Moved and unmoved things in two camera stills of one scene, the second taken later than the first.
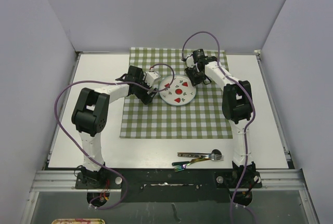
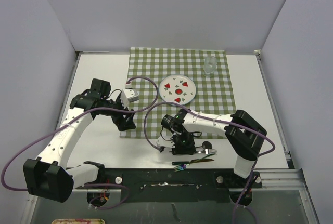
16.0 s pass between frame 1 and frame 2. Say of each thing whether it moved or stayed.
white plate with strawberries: stayed
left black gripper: moved
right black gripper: moved
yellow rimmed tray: stayed
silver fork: moved
